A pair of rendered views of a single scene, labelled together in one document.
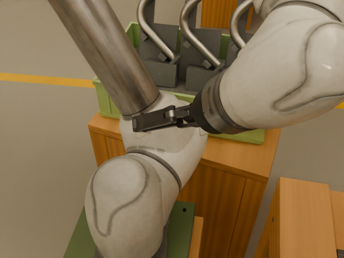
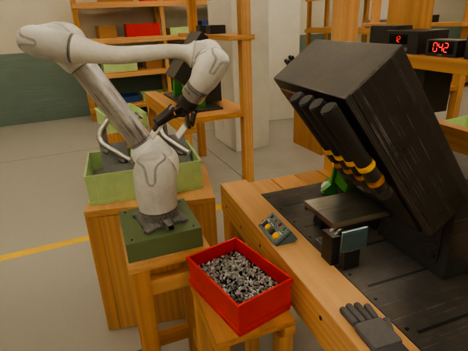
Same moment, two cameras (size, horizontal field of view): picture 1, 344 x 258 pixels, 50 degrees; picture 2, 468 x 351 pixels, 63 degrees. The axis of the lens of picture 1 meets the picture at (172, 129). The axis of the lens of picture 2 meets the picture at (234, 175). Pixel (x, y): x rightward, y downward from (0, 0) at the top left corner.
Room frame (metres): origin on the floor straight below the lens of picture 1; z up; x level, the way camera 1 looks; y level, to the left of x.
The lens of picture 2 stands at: (-0.93, 0.52, 1.68)
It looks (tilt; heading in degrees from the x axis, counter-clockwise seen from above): 22 degrees down; 330
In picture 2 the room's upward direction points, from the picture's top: 2 degrees counter-clockwise
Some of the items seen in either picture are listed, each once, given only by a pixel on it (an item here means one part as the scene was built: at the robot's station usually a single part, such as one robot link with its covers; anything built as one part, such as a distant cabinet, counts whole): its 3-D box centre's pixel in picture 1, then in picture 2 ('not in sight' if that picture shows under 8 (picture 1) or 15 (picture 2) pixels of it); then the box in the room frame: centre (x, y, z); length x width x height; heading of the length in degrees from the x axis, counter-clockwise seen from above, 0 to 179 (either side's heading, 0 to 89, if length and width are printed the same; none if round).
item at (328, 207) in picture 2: not in sight; (370, 203); (-0.21, -0.39, 1.11); 0.39 x 0.16 x 0.03; 79
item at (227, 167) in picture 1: (192, 165); (159, 242); (1.09, -0.09, 0.39); 0.68 x 0.52 x 0.79; 69
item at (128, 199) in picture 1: (127, 204); (154, 180); (0.43, 0.09, 1.10); 0.18 x 0.16 x 0.22; 153
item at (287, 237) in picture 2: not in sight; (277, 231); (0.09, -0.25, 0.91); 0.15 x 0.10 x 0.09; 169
